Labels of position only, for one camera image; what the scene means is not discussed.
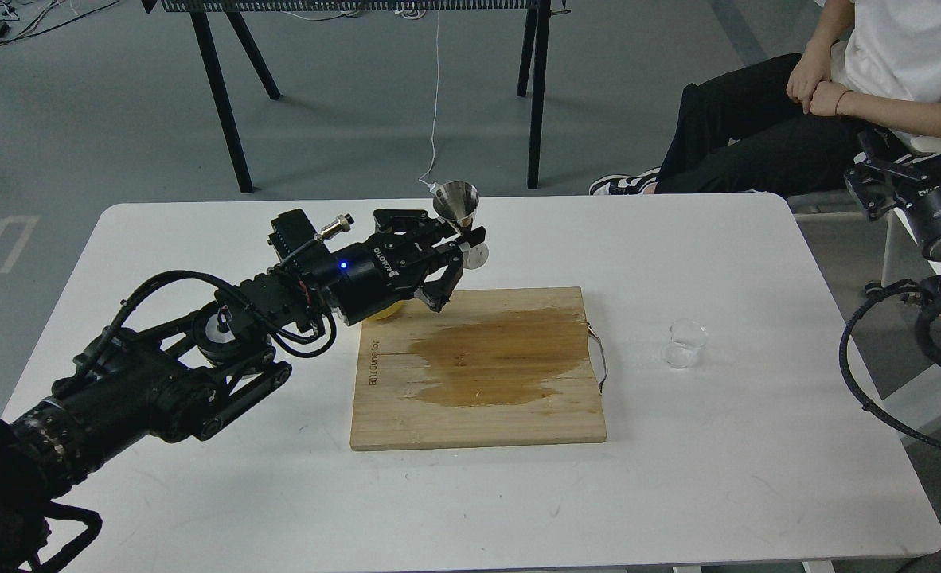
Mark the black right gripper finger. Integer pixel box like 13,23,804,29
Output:
843,130,917,222

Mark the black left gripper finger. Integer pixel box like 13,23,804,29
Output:
413,226,486,312
373,209,455,257

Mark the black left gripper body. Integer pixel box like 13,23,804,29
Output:
308,235,431,325

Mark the steel double jigger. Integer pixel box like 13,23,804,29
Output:
429,181,489,271

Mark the clear glass measuring cup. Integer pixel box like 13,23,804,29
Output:
662,319,709,369

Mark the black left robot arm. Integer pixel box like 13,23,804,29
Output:
0,209,486,572

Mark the yellow lemon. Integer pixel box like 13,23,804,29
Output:
365,300,405,322

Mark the wooden cutting board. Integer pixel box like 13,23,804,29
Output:
349,286,607,452

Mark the seated person white shirt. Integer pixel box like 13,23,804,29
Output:
588,1,941,198

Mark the white hanging cable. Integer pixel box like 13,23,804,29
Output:
418,10,467,198

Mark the black metal table frame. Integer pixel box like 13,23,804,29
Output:
143,0,573,193

